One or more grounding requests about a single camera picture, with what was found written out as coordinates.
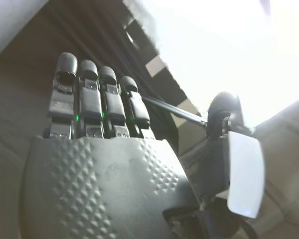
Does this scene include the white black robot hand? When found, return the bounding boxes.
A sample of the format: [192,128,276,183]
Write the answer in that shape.
[19,52,266,239]

